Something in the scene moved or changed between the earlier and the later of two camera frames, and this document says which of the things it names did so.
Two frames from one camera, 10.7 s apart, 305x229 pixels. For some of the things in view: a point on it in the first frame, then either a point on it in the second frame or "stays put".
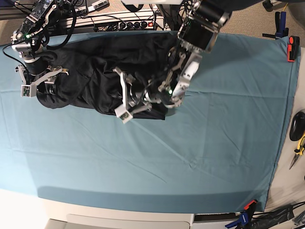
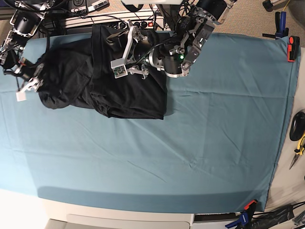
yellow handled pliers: (299, 151) stays put
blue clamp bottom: (243, 220) stays put
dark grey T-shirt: (104, 72) stays put
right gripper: (132, 103) → (137, 55)
